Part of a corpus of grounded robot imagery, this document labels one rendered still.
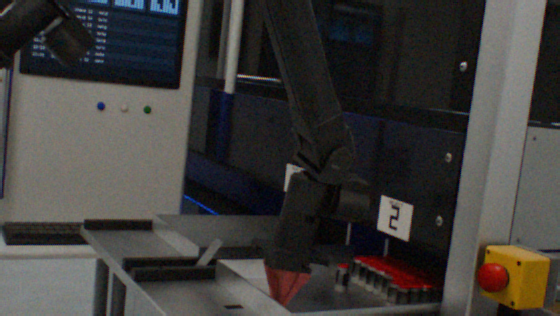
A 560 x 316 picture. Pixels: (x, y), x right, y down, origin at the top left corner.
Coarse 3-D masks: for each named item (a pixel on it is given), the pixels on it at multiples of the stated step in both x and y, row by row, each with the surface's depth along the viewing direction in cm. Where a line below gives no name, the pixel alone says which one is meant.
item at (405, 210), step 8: (384, 200) 120; (392, 200) 119; (384, 208) 120; (392, 208) 119; (400, 208) 117; (408, 208) 115; (384, 216) 120; (400, 216) 116; (408, 216) 115; (384, 224) 120; (392, 224) 118; (400, 224) 116; (408, 224) 115; (392, 232) 118; (400, 232) 116; (408, 232) 115
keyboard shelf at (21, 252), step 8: (0, 232) 161; (0, 240) 154; (0, 248) 148; (8, 248) 149; (16, 248) 149; (24, 248) 150; (32, 248) 151; (40, 248) 152; (48, 248) 152; (56, 248) 153; (64, 248) 154; (72, 248) 154; (80, 248) 155; (88, 248) 156; (0, 256) 146; (8, 256) 147; (16, 256) 148; (24, 256) 149; (32, 256) 149; (40, 256) 150; (48, 256) 151; (56, 256) 152; (64, 256) 152; (72, 256) 153; (80, 256) 154; (88, 256) 155; (96, 256) 156
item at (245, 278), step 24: (216, 264) 118; (240, 264) 120; (312, 264) 127; (336, 264) 129; (240, 288) 110; (264, 288) 116; (312, 288) 119; (360, 288) 123; (264, 312) 102; (288, 312) 96; (312, 312) 97; (336, 312) 99; (360, 312) 101; (384, 312) 103; (408, 312) 105; (432, 312) 108
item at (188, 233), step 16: (160, 224) 143; (176, 224) 150; (192, 224) 152; (208, 224) 154; (224, 224) 156; (240, 224) 157; (256, 224) 159; (272, 224) 161; (176, 240) 135; (192, 240) 143; (208, 240) 144; (224, 240) 146; (240, 240) 148; (272, 240) 151
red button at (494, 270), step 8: (488, 264) 95; (496, 264) 95; (480, 272) 96; (488, 272) 94; (496, 272) 94; (504, 272) 94; (480, 280) 95; (488, 280) 94; (496, 280) 93; (504, 280) 94; (488, 288) 94; (496, 288) 94
